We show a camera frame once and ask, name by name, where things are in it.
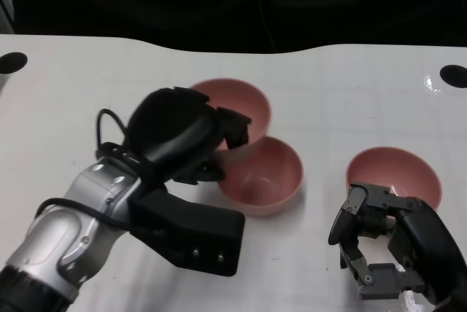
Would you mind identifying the pink plastic bowl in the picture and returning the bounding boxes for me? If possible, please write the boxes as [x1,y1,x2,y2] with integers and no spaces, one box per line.
[189,77,273,167]
[217,136,304,217]
[346,147,443,211]

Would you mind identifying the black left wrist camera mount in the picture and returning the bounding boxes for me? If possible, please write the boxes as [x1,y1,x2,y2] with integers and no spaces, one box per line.
[129,188,246,277]

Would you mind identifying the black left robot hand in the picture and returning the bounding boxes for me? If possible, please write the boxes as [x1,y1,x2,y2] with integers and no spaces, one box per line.
[126,86,252,184]

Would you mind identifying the black round table grommet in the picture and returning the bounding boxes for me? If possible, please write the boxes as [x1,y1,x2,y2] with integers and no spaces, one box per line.
[0,52,28,74]
[439,64,467,89]

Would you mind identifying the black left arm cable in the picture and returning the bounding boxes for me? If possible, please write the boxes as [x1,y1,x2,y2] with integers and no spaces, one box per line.
[34,108,169,240]

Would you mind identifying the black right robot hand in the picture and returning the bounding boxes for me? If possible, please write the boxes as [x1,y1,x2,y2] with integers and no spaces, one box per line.
[327,182,459,305]

